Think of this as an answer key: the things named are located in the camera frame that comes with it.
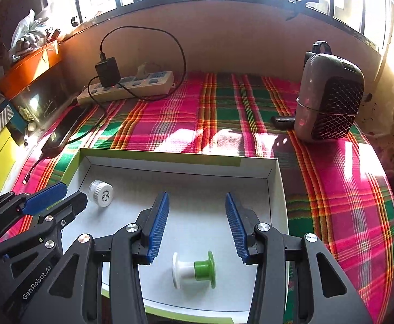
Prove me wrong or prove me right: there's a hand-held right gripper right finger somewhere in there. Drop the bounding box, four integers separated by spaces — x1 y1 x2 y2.
224 192 373 324

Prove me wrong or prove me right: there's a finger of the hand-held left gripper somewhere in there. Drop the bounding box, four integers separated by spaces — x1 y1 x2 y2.
0 191 90 264
0 181 68 231

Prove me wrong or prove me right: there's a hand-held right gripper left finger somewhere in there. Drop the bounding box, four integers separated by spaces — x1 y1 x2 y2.
32 192 170 324

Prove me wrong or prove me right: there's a small white round cap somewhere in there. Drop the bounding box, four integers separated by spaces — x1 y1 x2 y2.
88 180 114 208

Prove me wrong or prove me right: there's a green cardboard box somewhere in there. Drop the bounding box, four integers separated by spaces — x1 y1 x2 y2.
60 148 290 324

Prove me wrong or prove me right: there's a green and white spool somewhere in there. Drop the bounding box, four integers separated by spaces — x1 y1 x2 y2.
172 250 218 290

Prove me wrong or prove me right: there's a black smartphone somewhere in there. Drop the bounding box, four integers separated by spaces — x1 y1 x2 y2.
42 106 91 152

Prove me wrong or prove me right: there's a teal box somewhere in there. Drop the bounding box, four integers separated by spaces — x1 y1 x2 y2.
6 108 27 133

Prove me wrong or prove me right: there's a pink green plaid cloth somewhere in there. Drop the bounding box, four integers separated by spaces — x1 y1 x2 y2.
0 71 394 324

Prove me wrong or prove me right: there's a dark glass case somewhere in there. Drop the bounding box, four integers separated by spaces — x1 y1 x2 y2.
10 62 78 132

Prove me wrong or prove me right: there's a small black stick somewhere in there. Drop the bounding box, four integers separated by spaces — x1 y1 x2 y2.
272 116 296 129

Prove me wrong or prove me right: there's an orange tray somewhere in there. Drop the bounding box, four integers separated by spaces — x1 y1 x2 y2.
0 42 63 100

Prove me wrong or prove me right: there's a black charger adapter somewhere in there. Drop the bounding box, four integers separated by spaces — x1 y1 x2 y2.
95 54 121 87

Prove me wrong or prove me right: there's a beige power strip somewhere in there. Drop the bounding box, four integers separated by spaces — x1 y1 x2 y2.
76 71 174 105

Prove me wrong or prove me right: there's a grey portable heater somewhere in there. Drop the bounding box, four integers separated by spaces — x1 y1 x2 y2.
294 40 366 143

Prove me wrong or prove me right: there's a clear plastic bag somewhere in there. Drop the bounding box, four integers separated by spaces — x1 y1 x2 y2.
10 9 54 58

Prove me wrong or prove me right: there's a short black cable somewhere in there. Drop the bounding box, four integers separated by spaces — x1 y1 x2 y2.
23 148 47 184

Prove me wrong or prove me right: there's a long black charging cable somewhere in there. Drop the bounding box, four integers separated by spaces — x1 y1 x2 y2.
49 26 187 152

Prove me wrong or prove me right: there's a black window handle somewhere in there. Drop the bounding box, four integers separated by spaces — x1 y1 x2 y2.
286 0 319 21

